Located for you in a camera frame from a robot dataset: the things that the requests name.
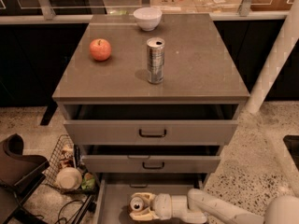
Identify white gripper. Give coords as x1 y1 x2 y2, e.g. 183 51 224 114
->
129 192 172 221

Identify orange soda can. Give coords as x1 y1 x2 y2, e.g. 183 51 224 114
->
129 196 145 212

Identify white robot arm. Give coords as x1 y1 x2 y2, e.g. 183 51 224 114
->
128 189 299 224

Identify bottom grey drawer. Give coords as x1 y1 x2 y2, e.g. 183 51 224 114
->
93 173 200 224

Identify grey drawer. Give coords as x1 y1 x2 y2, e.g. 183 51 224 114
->
82 146 221 174
93 173 200 224
64 104 237 146

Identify middle grey drawer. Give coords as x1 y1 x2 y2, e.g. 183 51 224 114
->
82 146 221 174

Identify top grey drawer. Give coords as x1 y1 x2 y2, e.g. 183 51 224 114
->
64 104 237 146

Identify grey drawer cabinet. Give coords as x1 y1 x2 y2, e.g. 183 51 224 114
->
51 13 250 182

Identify tall silver can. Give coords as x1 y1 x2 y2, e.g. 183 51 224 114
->
147 37 164 84

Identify green snack bag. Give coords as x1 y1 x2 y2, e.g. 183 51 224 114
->
81 173 95 190

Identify white bowl in basket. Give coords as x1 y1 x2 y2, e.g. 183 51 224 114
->
56 167 82 190

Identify black chair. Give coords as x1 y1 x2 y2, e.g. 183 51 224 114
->
0 133 50 224

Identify red apple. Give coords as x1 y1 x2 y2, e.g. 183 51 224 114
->
89 38 112 62

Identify black cable on floor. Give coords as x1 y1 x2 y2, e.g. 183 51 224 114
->
54 199 96 224

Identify black wire basket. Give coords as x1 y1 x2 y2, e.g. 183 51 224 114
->
45 134 96 194

